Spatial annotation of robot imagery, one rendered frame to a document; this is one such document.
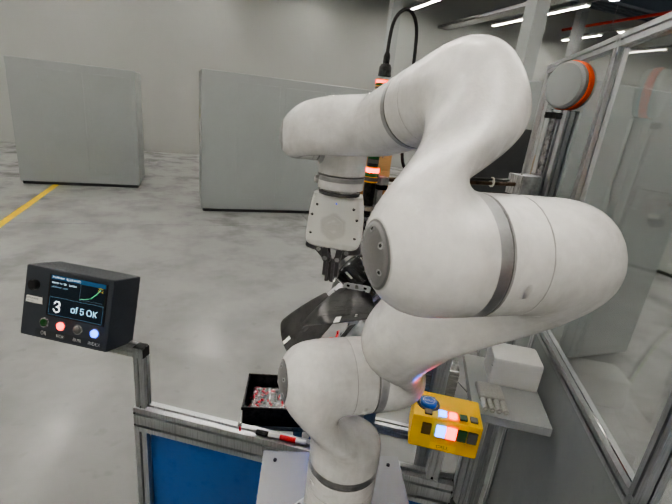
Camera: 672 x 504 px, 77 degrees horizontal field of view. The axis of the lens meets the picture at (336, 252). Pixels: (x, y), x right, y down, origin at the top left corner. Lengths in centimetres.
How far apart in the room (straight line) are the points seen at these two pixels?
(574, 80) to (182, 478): 177
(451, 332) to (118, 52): 1316
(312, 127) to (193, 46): 1274
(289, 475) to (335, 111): 76
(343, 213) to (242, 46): 1276
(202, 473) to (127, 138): 725
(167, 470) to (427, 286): 131
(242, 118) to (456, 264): 645
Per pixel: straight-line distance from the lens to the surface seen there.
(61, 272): 130
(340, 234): 76
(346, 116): 61
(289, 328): 153
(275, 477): 103
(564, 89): 170
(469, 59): 40
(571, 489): 153
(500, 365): 162
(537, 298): 35
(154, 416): 138
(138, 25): 1343
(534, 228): 33
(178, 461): 148
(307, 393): 62
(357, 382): 64
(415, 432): 110
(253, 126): 671
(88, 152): 842
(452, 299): 30
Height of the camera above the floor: 173
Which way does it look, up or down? 19 degrees down
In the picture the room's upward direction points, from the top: 6 degrees clockwise
